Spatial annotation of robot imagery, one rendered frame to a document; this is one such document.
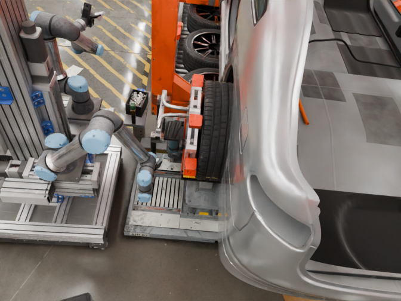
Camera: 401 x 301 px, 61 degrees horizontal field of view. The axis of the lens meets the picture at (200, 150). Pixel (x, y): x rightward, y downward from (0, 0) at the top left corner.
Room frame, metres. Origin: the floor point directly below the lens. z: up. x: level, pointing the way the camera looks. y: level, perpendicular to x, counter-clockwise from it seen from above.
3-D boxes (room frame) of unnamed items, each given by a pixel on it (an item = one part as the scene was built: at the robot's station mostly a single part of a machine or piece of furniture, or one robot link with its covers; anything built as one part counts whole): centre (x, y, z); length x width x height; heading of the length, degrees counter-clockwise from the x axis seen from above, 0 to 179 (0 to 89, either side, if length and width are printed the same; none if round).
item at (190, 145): (1.56, 0.08, 0.85); 0.54 x 0.07 x 0.54; 6
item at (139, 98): (2.08, 0.59, 0.51); 0.20 x 0.14 x 0.13; 176
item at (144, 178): (1.04, 0.27, 0.95); 0.11 x 0.08 x 0.11; 3
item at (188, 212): (1.58, -0.09, 0.13); 0.50 x 0.36 x 0.10; 6
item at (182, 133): (1.56, 0.15, 0.85); 0.21 x 0.14 x 0.14; 96
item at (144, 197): (1.02, 0.27, 0.86); 0.11 x 0.08 x 0.09; 6
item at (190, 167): (1.25, 0.05, 0.85); 0.09 x 0.08 x 0.07; 6
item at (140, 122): (2.10, 0.60, 0.44); 0.43 x 0.17 x 0.03; 6
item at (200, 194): (1.58, -0.09, 0.32); 0.40 x 0.30 x 0.28; 6
